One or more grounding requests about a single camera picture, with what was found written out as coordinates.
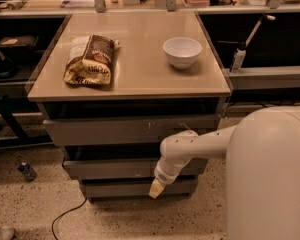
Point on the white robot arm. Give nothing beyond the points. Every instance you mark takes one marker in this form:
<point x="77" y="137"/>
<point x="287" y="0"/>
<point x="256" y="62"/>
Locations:
<point x="262" y="154"/>

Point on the small blue can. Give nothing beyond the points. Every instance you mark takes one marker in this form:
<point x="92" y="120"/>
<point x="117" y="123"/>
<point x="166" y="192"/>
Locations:
<point x="27" y="171"/>

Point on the grey drawer cabinet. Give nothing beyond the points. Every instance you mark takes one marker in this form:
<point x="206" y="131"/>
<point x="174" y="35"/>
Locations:
<point x="143" y="82"/>

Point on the grey top drawer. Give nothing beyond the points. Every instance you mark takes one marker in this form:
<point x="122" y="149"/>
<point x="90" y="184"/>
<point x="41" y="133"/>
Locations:
<point x="126" y="130"/>

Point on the brown yellow chip bag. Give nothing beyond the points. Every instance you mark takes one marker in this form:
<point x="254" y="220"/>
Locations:
<point x="90" y="60"/>

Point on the grey drawer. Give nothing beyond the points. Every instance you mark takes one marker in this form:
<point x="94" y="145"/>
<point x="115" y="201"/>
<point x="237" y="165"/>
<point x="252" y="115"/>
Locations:
<point x="126" y="130"/>
<point x="130" y="188"/>
<point x="120" y="161"/>

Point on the white shoe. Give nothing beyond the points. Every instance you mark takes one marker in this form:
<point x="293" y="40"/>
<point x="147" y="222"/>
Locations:
<point x="7" y="233"/>

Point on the grey bottom drawer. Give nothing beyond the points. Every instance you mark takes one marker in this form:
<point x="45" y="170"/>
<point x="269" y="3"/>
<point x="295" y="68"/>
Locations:
<point x="130" y="188"/>

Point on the white bowl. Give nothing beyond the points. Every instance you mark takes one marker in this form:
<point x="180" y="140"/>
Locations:
<point x="182" y="52"/>

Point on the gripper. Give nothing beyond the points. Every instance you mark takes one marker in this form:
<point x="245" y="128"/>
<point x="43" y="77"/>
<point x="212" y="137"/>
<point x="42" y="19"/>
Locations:
<point x="164" y="178"/>

